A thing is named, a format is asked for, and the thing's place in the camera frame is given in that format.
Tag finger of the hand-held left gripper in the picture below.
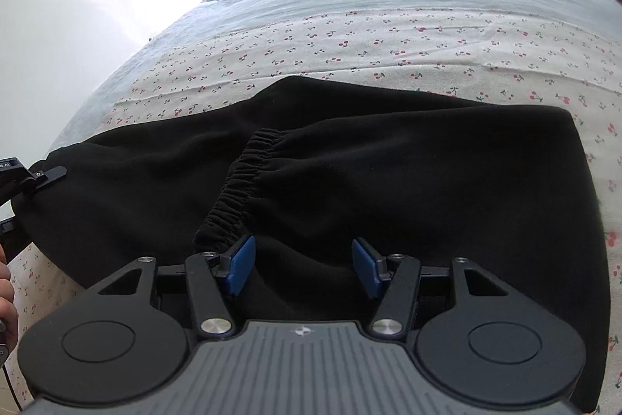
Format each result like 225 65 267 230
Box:
0 157 68 208

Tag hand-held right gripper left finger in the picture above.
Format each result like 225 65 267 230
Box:
97 234 257 339

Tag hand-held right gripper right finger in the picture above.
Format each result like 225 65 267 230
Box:
351 236 509 339

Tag black pants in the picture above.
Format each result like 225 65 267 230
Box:
10 75 611 414

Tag person's left hand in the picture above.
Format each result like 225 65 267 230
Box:
0 245 21 350

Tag black cable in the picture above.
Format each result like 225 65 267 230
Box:
0 347 26 414

